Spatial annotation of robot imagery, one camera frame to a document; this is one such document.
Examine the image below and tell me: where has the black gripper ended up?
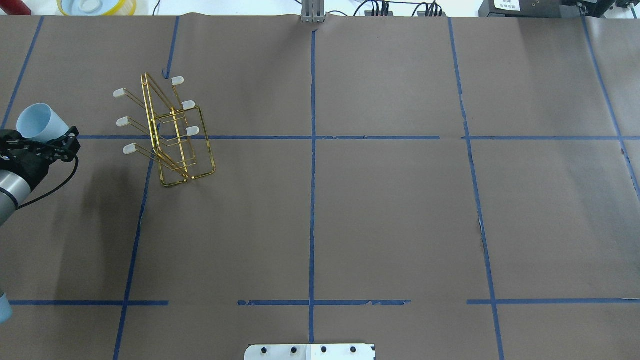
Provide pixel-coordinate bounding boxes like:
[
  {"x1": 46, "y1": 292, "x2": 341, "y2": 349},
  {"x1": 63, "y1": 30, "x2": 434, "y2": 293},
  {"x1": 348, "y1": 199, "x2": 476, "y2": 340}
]
[{"x1": 0, "y1": 126, "x2": 81, "y2": 187}]

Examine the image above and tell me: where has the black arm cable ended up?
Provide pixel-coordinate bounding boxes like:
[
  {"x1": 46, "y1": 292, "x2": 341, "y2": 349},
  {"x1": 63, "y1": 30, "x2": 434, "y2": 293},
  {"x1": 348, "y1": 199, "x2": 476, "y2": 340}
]
[{"x1": 17, "y1": 150, "x2": 80, "y2": 210}]

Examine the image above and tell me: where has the yellow rimmed bowl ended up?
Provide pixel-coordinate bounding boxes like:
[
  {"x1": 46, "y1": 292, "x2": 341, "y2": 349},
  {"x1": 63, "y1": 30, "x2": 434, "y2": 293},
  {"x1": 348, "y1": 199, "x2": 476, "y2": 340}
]
[{"x1": 56, "y1": 0, "x2": 138, "y2": 17}]

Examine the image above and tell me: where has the aluminium frame post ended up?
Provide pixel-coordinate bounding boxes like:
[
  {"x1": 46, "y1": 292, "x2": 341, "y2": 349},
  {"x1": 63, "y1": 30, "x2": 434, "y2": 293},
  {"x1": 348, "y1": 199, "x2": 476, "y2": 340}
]
[{"x1": 298, "y1": 0, "x2": 326, "y2": 24}]

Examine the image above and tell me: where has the black computer box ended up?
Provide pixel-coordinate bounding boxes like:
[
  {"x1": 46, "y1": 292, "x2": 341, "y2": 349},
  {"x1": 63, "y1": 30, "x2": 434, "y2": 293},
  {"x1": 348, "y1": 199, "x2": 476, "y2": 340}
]
[{"x1": 478, "y1": 0, "x2": 593, "y2": 19}]

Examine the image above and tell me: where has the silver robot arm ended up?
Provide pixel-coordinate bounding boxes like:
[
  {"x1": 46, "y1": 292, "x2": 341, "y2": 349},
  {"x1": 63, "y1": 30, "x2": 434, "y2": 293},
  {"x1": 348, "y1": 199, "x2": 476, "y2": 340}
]
[{"x1": 0, "y1": 126, "x2": 82, "y2": 224}]

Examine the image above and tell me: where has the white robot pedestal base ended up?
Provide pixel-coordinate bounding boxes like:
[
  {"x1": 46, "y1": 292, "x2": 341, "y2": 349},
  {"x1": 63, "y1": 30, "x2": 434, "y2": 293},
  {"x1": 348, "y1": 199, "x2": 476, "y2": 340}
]
[{"x1": 244, "y1": 343, "x2": 377, "y2": 360}]

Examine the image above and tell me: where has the orange black connector strip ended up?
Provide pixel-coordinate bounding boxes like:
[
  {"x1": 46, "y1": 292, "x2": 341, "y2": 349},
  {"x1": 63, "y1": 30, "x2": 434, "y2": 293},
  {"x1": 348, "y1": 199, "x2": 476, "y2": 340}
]
[{"x1": 354, "y1": 0, "x2": 447, "y2": 18}]

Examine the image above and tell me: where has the gold wire cup holder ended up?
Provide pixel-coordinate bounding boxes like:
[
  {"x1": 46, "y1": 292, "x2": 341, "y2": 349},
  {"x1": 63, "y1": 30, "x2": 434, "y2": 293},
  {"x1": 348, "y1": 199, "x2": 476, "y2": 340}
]
[{"x1": 112, "y1": 72, "x2": 217, "y2": 188}]

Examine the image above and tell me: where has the red thermos bottle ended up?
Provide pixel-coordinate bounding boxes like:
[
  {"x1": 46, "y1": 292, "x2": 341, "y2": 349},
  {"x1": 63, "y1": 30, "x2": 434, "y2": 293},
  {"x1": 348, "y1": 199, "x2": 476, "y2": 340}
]
[{"x1": 0, "y1": 0, "x2": 32, "y2": 16}]

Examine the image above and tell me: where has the light blue cup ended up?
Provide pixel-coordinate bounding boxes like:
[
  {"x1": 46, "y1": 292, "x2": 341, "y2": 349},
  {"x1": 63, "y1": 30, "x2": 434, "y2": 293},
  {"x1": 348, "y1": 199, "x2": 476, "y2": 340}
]
[{"x1": 16, "y1": 103, "x2": 70, "y2": 144}]

